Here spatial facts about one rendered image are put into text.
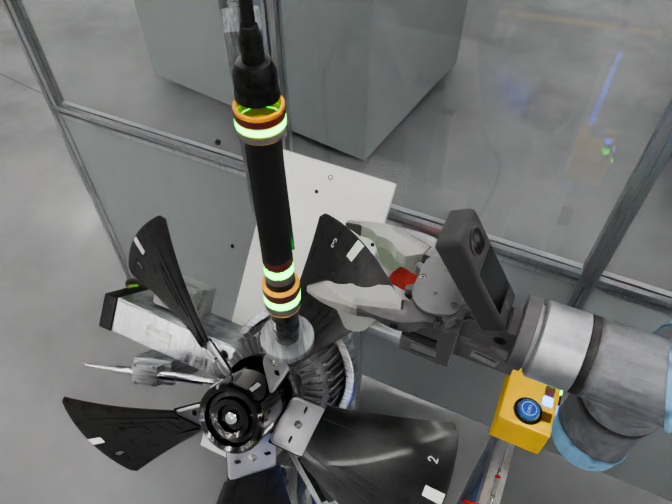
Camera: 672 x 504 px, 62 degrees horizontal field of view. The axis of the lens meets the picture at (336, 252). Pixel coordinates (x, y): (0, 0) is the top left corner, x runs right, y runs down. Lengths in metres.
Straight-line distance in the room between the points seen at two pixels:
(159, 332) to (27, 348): 1.60
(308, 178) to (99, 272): 1.89
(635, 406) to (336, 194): 0.72
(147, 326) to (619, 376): 0.92
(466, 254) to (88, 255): 2.62
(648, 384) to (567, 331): 0.07
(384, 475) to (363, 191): 0.51
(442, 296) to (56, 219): 2.83
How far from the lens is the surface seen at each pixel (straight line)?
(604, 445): 0.62
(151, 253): 1.02
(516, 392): 1.19
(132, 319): 1.24
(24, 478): 2.48
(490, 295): 0.51
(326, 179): 1.12
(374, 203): 1.09
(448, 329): 0.54
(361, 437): 0.97
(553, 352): 0.53
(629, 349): 0.54
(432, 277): 0.54
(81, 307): 2.79
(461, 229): 0.47
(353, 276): 0.85
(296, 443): 0.98
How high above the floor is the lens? 2.09
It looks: 50 degrees down
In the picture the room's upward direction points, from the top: straight up
